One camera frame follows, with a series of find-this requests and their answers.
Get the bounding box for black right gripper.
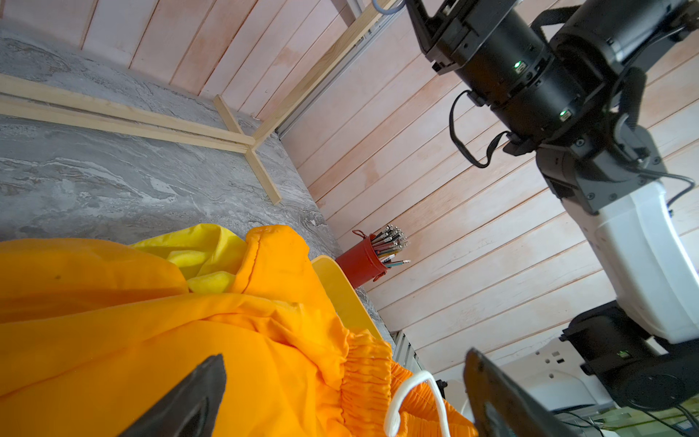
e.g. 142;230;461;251
405;0;520;75

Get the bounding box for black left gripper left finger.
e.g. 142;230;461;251
120;354;227;436

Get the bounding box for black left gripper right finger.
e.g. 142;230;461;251
463;348;575;437

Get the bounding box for blue wire hanger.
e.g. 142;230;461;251
371;0;406;16

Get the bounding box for orange shorts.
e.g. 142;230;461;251
1;226;477;436

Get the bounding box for yellow shorts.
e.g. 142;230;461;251
131;224;248;294

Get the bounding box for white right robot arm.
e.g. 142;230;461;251
406;1;698;413

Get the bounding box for yellow plastic tray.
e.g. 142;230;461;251
311;255;383;340

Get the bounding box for red pen cup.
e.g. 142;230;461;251
336;224;411;288

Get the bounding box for wooden clothes rack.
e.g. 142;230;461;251
1;5;382;205

